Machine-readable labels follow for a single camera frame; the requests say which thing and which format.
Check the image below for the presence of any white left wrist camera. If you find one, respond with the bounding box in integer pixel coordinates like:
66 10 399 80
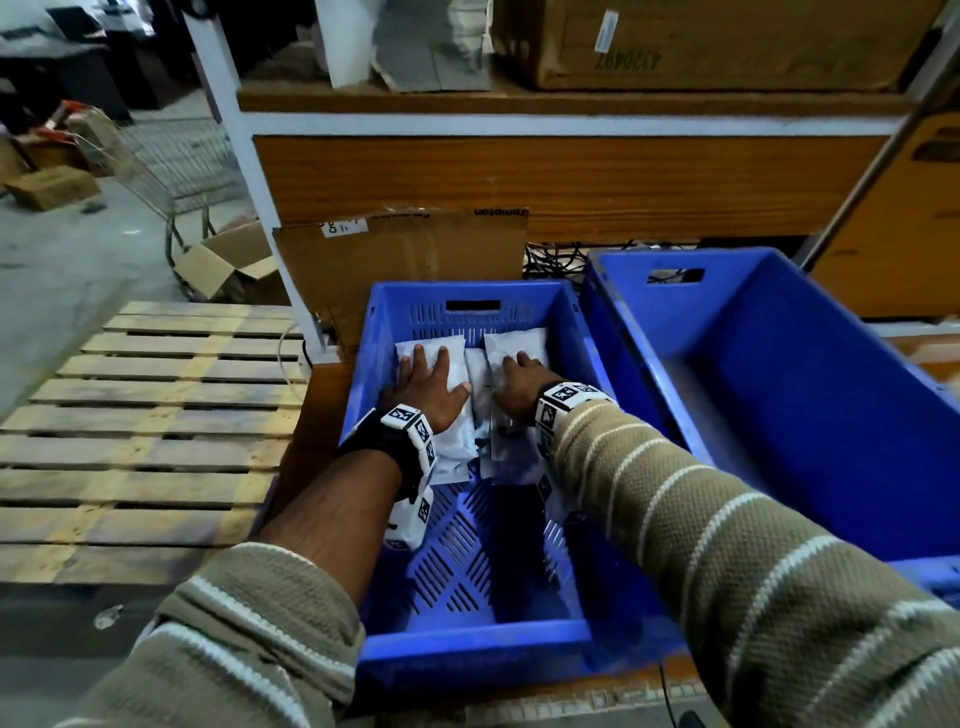
383 485 435 553

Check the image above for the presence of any metal shopping cart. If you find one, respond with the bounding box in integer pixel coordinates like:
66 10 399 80
71 104 249 264

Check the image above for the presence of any white open box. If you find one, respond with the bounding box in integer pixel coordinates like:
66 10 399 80
314 0 493 93

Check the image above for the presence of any right wrist marker band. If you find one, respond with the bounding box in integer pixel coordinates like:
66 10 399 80
533 380 616 459

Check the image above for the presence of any person's left forearm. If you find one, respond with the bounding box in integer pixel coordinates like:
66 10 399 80
56 449 403 728

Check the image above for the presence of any black desk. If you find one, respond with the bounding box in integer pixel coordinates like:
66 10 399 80
0 37 129 121

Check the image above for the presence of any perforated blue plastic crate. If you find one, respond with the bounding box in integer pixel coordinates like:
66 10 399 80
341 279 684 695

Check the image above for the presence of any wooden pallet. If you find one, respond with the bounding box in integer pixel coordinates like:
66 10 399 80
0 299 309 586

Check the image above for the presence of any large brown cardboard box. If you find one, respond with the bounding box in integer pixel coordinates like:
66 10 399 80
491 0 946 93

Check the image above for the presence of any white packet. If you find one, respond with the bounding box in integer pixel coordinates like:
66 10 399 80
483 327 553 481
395 335 479 485

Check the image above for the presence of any person's left hand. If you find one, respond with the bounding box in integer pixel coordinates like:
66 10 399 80
378 344 472 435

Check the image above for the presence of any flat cardboard sheet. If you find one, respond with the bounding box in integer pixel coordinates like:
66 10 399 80
273 208 530 354

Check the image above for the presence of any person's right forearm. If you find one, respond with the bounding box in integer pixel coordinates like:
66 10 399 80
547 401 960 728

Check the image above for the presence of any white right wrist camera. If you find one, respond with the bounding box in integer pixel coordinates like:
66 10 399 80
536 472 586 526

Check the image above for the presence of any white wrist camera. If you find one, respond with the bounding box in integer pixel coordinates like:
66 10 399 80
383 485 435 553
536 472 586 526

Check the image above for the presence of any small closed cardboard box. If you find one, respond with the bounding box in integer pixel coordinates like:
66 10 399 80
3 164 103 213

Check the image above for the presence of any person's right hand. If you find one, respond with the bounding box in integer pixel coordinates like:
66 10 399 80
491 352 564 425

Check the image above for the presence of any left wrist marker band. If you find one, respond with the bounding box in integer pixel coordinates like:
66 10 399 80
337 404 439 504

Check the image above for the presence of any open cardboard box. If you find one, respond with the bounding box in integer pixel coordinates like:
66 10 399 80
173 221 290 305

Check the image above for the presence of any stack of grey paper trays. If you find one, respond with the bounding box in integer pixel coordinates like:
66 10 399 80
371 0 493 93

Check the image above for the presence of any black laptop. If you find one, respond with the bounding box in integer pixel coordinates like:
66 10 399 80
44 3 106 43

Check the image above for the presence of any wrist marker band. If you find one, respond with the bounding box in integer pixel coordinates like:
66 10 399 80
337 404 439 504
533 380 616 459

